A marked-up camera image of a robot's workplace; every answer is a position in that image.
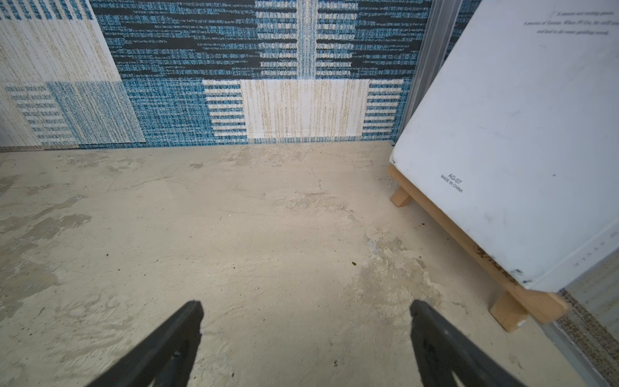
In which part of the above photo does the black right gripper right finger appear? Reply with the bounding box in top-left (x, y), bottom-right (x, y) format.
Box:
top-left (409, 300), bottom-right (523, 386)

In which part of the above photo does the small wooden easel stand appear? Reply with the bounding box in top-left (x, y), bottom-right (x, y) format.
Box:
top-left (388, 165), bottom-right (572, 332)

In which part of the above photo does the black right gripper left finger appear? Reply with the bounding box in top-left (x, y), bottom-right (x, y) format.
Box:
top-left (89, 301), bottom-right (204, 386)

